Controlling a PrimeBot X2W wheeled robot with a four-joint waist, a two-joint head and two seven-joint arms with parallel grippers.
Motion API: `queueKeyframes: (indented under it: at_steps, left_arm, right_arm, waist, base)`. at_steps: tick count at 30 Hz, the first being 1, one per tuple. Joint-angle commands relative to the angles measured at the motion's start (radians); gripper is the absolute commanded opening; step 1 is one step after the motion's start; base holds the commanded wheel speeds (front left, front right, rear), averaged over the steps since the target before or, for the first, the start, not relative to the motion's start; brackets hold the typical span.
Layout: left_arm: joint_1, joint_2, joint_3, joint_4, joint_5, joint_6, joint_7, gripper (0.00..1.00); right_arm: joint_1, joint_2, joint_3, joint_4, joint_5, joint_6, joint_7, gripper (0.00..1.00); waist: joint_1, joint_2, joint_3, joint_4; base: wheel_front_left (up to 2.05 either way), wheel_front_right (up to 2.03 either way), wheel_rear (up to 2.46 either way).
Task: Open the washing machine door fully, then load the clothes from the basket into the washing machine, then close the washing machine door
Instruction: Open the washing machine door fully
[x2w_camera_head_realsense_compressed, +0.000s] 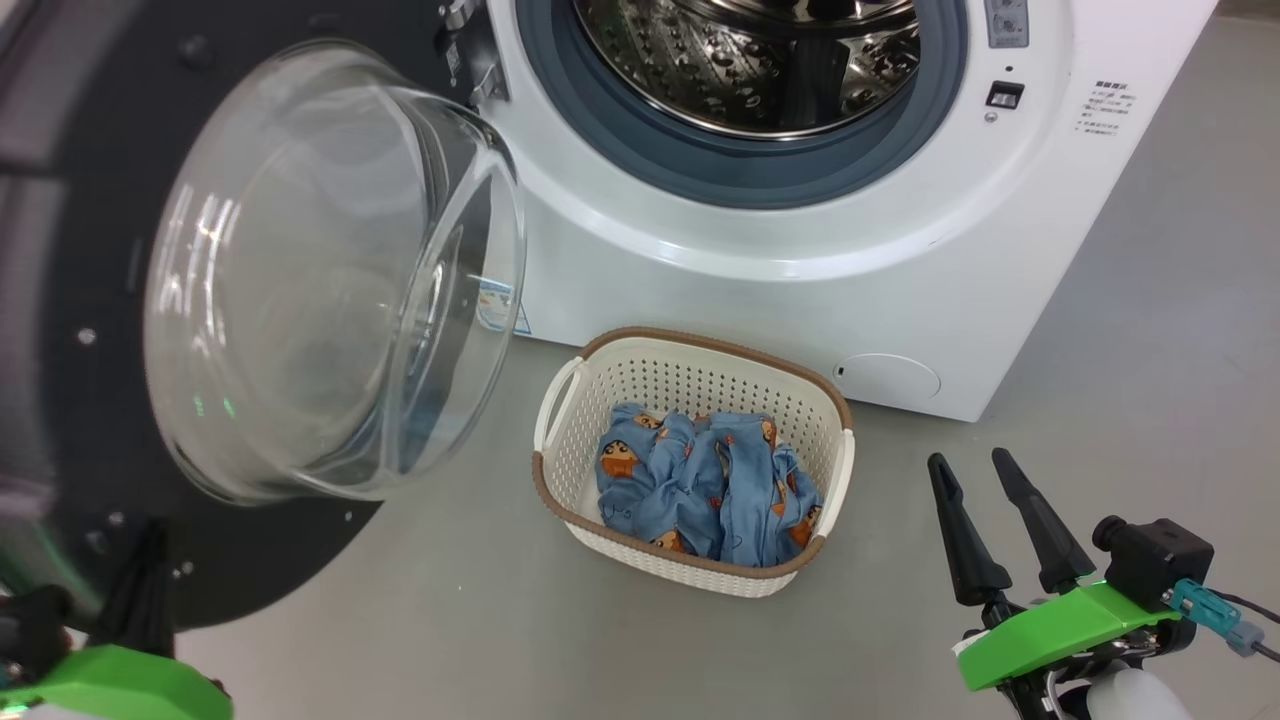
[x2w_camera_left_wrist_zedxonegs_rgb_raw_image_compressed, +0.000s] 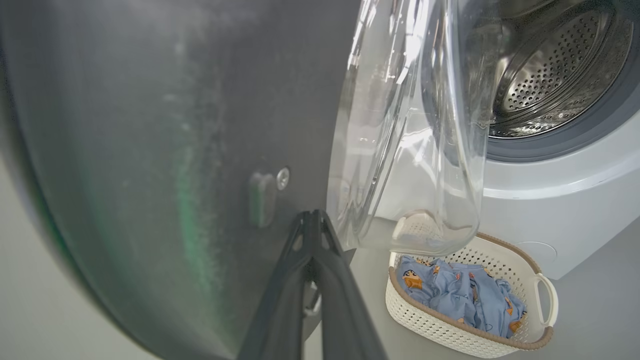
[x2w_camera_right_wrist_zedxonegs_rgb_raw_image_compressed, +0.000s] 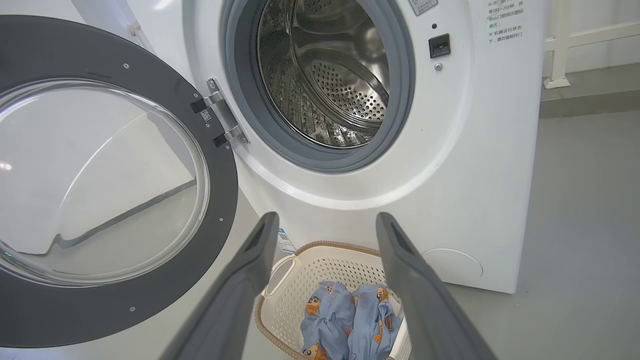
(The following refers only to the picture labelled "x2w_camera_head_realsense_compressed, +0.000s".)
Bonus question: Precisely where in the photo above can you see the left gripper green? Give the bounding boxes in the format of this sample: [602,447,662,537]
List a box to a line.
[0,520,234,720]

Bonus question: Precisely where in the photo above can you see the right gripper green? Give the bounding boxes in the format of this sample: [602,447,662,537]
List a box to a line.
[927,447,1196,720]

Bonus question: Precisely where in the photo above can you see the dark round washer door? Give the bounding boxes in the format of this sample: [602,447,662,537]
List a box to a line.
[0,0,528,633]

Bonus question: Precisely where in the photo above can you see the white front-load washing machine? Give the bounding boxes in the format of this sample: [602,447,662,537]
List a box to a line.
[437,0,1221,423]

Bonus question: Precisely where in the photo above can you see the stainless steel washing machine drum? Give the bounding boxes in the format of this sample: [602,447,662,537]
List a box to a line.
[572,0,921,141]

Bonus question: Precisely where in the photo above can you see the cream basket with brown rim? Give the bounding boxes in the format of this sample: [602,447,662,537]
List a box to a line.
[531,327,857,599]

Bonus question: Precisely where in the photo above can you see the blue energy label sticker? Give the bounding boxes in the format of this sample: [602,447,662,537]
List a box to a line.
[476,280,529,337]

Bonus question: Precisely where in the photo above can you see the teal cable connector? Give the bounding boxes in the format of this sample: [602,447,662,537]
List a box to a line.
[1165,578,1266,658]

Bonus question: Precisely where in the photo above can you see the thin black cable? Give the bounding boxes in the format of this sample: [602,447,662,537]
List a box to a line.
[1208,590,1280,663]

